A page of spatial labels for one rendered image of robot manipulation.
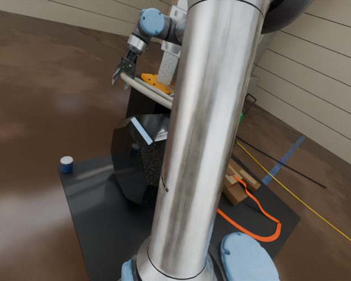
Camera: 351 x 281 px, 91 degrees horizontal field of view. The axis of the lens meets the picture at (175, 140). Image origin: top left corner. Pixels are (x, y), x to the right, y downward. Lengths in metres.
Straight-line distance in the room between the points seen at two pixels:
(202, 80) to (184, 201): 0.17
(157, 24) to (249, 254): 0.82
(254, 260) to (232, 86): 0.39
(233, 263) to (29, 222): 1.57
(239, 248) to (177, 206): 0.24
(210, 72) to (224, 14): 0.07
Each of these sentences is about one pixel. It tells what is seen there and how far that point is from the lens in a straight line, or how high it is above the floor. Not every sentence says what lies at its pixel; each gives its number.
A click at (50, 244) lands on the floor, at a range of 1.70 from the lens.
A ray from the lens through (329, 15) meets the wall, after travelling 6.24.
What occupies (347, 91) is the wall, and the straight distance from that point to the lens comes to 6.02.
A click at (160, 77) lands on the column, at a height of 0.85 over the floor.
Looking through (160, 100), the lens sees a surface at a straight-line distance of 0.76.
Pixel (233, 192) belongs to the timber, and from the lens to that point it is 2.28.
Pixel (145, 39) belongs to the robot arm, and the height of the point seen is 1.40.
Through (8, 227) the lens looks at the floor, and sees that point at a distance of 1.82.
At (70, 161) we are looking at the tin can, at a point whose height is 0.14.
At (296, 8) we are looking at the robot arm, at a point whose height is 1.63.
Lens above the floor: 1.57
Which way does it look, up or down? 36 degrees down
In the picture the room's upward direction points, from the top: 24 degrees clockwise
